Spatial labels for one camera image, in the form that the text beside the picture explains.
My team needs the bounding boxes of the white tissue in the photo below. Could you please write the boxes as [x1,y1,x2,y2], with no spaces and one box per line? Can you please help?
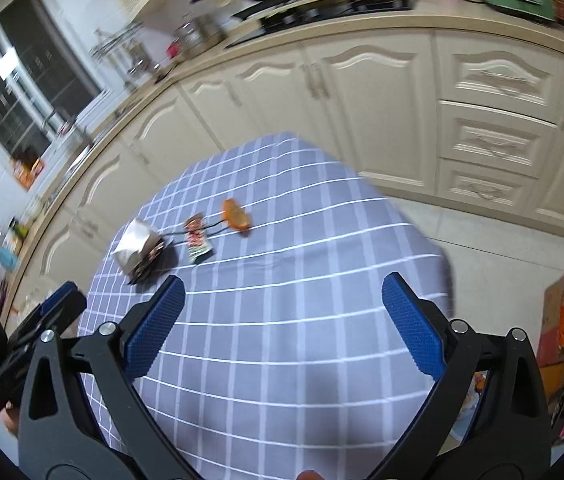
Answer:
[112,218,160,276]

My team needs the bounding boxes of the red white snack wrapper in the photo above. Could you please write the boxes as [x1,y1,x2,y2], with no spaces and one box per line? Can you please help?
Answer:
[184,214,212,264]

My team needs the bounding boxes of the dark brown snack wrapper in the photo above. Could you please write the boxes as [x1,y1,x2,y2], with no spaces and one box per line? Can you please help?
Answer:
[128,238,178,285]

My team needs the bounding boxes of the lower kitchen cabinets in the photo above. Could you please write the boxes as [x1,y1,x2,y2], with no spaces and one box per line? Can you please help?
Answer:
[3,15,564,314]

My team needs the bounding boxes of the kitchen window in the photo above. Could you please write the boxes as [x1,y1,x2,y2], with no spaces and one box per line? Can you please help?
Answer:
[0,0,102,166]

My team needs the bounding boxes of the person's left hand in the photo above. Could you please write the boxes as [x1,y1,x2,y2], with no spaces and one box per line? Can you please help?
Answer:
[0,402,20,437]

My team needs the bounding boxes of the person's right hand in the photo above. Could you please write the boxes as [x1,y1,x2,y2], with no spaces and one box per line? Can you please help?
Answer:
[296,469,324,480]

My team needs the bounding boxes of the clear plastic jar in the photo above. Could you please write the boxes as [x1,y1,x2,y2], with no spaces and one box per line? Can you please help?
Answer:
[0,217,27,266]

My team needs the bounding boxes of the grey checked tablecloth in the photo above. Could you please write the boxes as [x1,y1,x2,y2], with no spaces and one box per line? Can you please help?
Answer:
[76,131,456,480]

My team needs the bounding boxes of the orange box on windowsill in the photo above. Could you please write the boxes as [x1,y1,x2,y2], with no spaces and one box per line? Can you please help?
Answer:
[12,146,44,191]

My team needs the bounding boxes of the orange peel piece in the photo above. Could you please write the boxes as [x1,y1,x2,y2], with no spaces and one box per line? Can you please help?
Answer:
[222,198,250,232]

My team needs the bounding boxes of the steel faucet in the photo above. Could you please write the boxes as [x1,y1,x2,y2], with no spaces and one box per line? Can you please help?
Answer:
[42,106,94,148]

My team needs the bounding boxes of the steel stock pot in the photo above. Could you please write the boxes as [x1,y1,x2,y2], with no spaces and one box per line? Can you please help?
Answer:
[175,14,228,60]

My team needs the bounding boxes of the black gas stove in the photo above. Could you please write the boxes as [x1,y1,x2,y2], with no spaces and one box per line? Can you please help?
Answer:
[226,0,416,49]

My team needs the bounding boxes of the wall utensil rack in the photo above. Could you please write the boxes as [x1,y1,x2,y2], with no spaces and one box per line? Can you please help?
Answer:
[90,23,164,93]

